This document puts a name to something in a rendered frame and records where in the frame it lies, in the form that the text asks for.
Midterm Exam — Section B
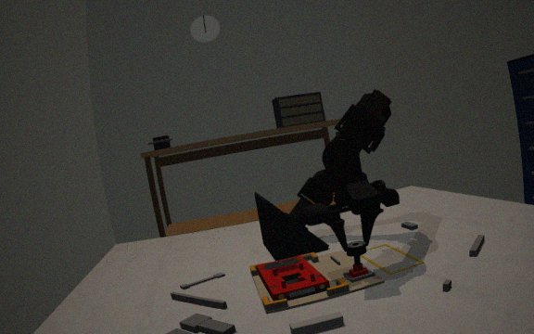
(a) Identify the black wheel with grey hub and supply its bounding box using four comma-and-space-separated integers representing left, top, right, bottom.
347, 241, 366, 257

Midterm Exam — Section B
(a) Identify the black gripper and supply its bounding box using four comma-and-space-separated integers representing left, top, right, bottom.
300, 167, 400, 252

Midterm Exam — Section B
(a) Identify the dark grey long bar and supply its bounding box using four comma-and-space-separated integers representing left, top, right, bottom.
171, 292, 227, 310

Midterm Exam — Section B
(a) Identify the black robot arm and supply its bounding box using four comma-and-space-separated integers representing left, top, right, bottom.
286, 90, 391, 229

